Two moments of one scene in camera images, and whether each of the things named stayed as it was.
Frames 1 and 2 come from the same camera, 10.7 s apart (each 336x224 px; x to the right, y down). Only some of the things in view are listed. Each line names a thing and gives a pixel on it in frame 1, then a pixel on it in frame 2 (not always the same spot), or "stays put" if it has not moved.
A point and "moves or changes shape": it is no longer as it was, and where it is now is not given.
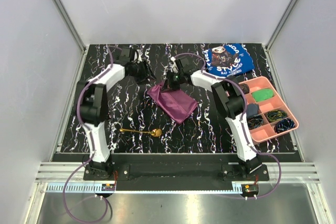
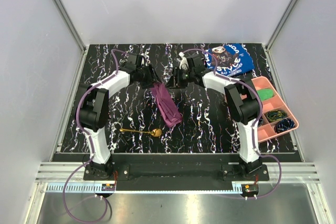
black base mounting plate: [176, 173] stays put
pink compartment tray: [268, 116] stays put
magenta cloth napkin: [177, 104] moves or changes shape
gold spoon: [156, 132] stays put
